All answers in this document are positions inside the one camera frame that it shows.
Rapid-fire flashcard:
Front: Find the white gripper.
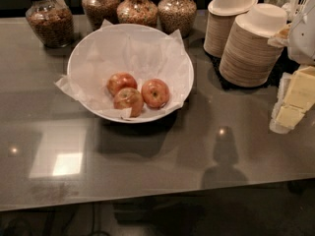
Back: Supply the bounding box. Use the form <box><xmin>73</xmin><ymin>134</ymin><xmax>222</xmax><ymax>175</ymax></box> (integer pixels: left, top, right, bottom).
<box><xmin>268</xmin><ymin>4</ymin><xmax>315</xmax><ymax>134</ymax></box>

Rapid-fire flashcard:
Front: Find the red apple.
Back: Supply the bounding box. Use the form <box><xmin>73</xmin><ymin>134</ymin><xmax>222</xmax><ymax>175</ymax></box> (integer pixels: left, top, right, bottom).
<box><xmin>106</xmin><ymin>72</ymin><xmax>138</xmax><ymax>96</ymax></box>
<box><xmin>141</xmin><ymin>79</ymin><xmax>170</xmax><ymax>108</ymax></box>
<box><xmin>113</xmin><ymin>88</ymin><xmax>144</xmax><ymax>117</ymax></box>

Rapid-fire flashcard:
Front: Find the paper bowl stack front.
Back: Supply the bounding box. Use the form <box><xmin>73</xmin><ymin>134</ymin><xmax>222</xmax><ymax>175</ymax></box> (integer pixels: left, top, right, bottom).
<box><xmin>219</xmin><ymin>3</ymin><xmax>287</xmax><ymax>88</ymax></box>

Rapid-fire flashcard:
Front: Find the paper bowl stack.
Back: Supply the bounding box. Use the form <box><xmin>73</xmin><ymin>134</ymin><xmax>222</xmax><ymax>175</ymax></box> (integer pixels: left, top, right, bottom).
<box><xmin>204</xmin><ymin>0</ymin><xmax>258</xmax><ymax>58</ymax></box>
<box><xmin>219</xmin><ymin>3</ymin><xmax>287</xmax><ymax>88</ymax></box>

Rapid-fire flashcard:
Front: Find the paper bowl stack back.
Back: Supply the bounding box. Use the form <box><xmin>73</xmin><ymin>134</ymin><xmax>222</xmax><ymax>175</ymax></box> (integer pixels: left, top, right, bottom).
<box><xmin>204</xmin><ymin>0</ymin><xmax>258</xmax><ymax>58</ymax></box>

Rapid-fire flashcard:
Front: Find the white bowl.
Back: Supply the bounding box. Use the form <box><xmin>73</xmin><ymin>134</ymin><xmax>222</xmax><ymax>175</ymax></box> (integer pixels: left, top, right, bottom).
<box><xmin>66</xmin><ymin>23</ymin><xmax>195</xmax><ymax>124</ymax></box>

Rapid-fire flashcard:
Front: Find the red apple front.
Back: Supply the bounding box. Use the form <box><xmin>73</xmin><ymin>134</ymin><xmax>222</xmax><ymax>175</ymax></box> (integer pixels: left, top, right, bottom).
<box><xmin>113</xmin><ymin>88</ymin><xmax>144</xmax><ymax>117</ymax></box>

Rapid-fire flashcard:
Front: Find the black mat under stacks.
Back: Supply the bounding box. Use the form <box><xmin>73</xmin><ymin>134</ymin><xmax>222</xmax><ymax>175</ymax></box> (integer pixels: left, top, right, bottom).
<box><xmin>207</xmin><ymin>49</ymin><xmax>299</xmax><ymax>90</ymax></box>

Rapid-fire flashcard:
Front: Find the glass cereal jar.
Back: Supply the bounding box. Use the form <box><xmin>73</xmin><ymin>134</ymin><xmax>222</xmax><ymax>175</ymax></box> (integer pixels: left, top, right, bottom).
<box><xmin>117</xmin><ymin>0</ymin><xmax>158</xmax><ymax>28</ymax></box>
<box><xmin>157</xmin><ymin>0</ymin><xmax>197</xmax><ymax>37</ymax></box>
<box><xmin>82</xmin><ymin>0</ymin><xmax>120</xmax><ymax>30</ymax></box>
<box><xmin>26</xmin><ymin>0</ymin><xmax>74</xmax><ymax>48</ymax></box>

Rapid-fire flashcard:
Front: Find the white paper liner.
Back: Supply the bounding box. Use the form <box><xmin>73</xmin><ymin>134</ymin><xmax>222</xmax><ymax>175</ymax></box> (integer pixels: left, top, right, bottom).
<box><xmin>54</xmin><ymin>19</ymin><xmax>192</xmax><ymax>120</ymax></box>

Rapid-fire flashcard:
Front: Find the glass cereal jar far left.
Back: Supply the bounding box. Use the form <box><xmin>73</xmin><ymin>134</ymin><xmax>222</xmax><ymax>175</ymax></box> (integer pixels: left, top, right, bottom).
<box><xmin>26</xmin><ymin>0</ymin><xmax>74</xmax><ymax>48</ymax></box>

